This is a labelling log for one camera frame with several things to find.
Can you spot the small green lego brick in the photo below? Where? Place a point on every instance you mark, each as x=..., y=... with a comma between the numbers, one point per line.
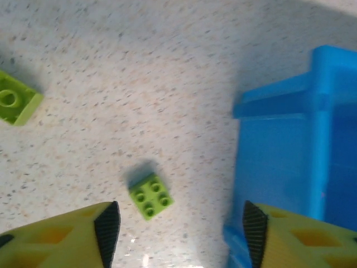
x=150, y=198

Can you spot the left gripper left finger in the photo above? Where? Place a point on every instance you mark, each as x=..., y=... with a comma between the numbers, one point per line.
x=55, y=245

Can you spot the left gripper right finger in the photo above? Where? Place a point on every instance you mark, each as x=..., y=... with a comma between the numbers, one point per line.
x=293, y=245

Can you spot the long green lego brick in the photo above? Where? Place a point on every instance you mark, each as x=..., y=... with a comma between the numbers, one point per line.
x=14, y=103

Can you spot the blue three-compartment plastic bin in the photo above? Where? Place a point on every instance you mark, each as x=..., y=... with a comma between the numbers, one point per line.
x=279, y=153

